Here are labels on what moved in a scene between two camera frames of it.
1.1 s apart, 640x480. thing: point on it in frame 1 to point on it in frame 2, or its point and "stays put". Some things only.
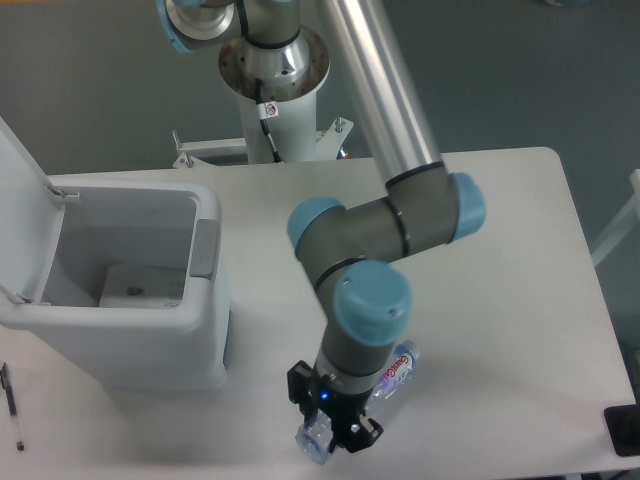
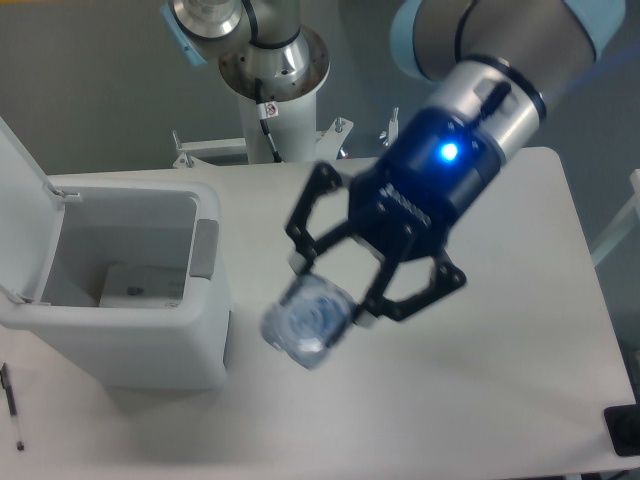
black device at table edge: [623, 423] stays put
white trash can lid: [31, 214] stays put
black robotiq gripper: [341, 408] to [428, 173]
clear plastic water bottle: [314, 438] to [310, 320]
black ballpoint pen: [12, 406] stays put
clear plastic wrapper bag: [147, 286] stays put
